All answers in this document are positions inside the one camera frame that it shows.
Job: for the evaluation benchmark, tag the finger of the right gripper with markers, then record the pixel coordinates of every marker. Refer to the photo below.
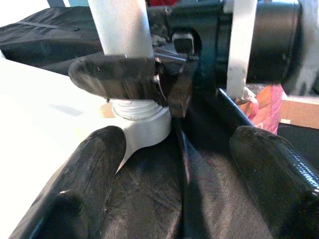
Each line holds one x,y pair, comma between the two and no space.
112,77

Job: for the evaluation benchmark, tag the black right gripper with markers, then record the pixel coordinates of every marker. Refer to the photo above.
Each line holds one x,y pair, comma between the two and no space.
207,37

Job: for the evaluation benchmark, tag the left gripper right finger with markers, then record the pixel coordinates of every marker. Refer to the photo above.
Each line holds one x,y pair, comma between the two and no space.
281,189

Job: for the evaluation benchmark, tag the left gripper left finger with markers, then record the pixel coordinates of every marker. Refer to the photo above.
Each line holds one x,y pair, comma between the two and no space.
74,194

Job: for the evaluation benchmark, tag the white plastic table leg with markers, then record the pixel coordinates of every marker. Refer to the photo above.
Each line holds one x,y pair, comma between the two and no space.
119,25

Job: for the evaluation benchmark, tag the white plastic children table top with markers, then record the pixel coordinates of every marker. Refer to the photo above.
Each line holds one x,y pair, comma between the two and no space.
37,112

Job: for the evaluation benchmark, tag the black plastic table cover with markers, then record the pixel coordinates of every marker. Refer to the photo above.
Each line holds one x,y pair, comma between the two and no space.
149,186

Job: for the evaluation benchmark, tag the brown cardboard box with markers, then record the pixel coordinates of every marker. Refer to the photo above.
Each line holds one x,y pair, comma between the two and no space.
299,112

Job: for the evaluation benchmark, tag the pink shopping bag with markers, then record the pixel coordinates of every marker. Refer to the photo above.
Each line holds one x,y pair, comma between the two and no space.
269,107

